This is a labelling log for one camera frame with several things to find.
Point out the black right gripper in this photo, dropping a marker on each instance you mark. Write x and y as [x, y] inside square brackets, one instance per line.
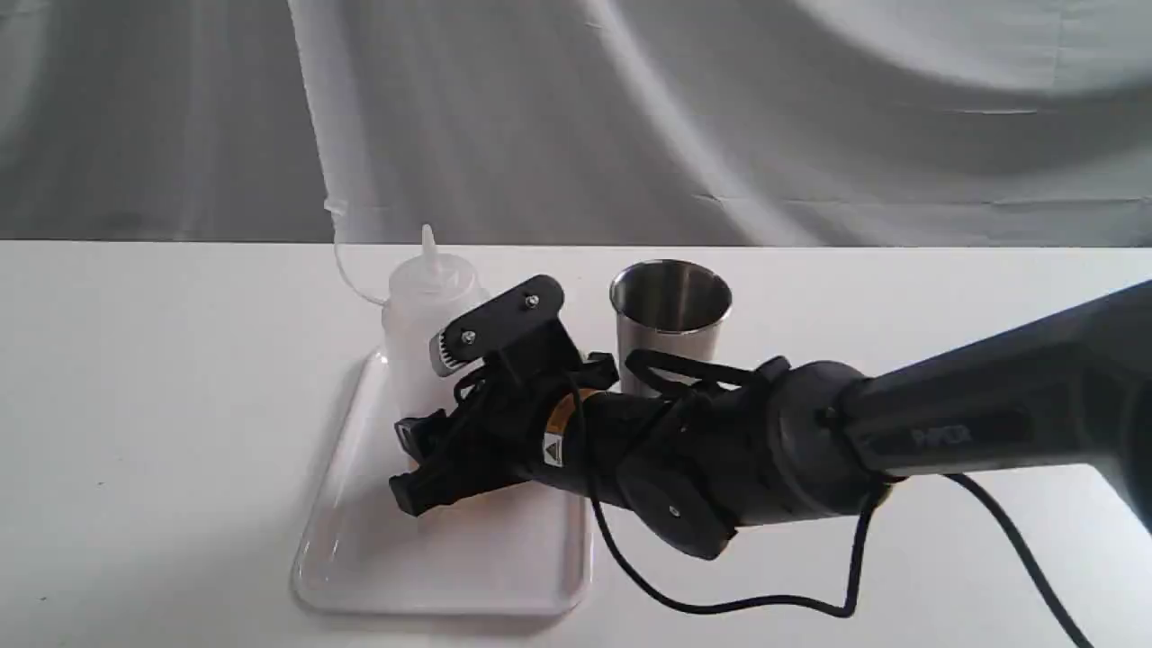
[692, 463]

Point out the clear squeeze bottle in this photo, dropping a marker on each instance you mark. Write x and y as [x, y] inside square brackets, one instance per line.
[424, 293]

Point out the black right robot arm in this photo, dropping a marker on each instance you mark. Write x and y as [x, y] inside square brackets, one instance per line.
[1072, 388]

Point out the stainless steel cup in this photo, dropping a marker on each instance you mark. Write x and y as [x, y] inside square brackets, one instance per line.
[673, 306]

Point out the white plastic tray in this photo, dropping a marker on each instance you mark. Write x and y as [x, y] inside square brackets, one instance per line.
[525, 551]

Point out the grey backdrop cloth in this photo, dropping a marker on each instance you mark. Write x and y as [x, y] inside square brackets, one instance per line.
[695, 123]

